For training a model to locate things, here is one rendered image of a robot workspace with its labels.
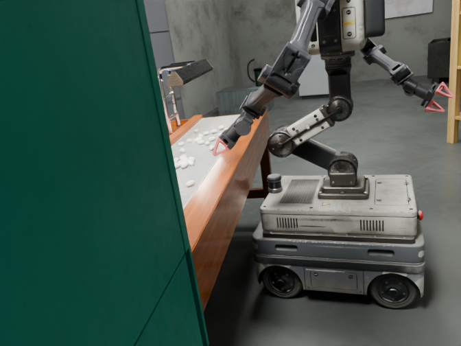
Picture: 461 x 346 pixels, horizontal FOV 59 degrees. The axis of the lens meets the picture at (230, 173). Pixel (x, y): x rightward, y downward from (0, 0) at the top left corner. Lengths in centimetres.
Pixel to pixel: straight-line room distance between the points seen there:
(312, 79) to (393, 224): 528
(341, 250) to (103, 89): 143
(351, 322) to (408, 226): 48
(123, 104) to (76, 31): 13
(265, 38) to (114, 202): 806
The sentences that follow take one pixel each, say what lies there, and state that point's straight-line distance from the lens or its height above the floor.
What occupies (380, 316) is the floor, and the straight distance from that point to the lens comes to 200.
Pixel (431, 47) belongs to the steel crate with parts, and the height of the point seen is 58.
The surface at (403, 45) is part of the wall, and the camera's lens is 832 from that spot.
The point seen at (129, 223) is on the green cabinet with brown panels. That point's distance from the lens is 64.
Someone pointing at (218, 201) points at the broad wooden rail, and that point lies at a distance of 128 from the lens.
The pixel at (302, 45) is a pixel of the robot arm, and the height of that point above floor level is 119.
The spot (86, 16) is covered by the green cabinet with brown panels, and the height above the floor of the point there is 130.
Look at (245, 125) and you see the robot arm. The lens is 147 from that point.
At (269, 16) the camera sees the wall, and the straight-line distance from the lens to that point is 854.
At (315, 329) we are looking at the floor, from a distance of 192.
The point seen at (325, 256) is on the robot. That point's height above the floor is 27.
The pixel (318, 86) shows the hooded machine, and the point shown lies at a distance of 693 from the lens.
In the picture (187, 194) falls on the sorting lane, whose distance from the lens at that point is 144.
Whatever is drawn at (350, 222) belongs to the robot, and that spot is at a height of 42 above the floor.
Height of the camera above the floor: 126
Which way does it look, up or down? 19 degrees down
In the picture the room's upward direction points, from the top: 8 degrees counter-clockwise
